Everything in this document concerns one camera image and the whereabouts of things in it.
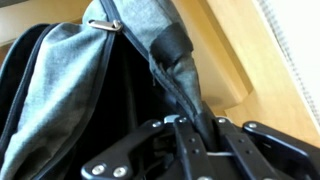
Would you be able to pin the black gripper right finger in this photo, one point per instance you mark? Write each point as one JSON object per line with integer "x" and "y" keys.
{"x": 266, "y": 150}

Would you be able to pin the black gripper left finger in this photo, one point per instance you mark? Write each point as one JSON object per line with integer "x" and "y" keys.
{"x": 140, "y": 146}

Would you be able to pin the dark grey backpack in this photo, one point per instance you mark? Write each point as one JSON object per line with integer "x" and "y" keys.
{"x": 66, "y": 93}

